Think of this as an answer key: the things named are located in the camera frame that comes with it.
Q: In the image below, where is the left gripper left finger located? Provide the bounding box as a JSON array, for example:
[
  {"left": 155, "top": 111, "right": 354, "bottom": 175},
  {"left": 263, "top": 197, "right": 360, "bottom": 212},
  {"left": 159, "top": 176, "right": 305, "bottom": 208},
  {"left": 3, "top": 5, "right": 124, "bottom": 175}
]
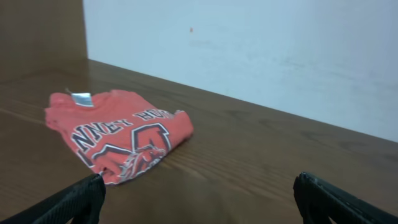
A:
[{"left": 1, "top": 174, "right": 106, "bottom": 224}]

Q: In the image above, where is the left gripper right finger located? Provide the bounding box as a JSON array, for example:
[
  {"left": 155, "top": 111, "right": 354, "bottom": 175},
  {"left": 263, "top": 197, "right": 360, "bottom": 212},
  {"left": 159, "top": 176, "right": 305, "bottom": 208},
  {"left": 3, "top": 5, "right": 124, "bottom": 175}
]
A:
[{"left": 293, "top": 172, "right": 397, "bottom": 224}]

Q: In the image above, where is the red folded t-shirt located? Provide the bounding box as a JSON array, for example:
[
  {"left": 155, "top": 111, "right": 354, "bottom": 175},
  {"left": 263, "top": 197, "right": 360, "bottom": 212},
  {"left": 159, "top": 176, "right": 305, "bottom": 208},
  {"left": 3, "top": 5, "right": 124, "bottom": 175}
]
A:
[{"left": 45, "top": 90, "right": 193, "bottom": 185}]

